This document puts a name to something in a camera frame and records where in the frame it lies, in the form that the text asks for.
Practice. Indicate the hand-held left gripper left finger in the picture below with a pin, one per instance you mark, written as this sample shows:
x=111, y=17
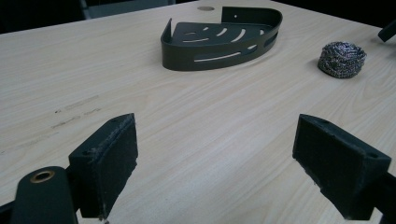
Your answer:
x=106, y=168

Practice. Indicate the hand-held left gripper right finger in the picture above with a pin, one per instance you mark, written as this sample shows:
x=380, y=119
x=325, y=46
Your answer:
x=336, y=168

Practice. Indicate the steel wool scouring ball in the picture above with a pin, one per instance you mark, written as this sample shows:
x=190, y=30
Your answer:
x=342, y=59

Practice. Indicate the black corner shelf basket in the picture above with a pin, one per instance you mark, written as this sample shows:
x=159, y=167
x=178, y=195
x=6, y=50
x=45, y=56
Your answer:
x=218, y=51

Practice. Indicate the round grey table hole cover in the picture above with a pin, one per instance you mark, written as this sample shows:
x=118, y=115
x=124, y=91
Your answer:
x=205, y=8

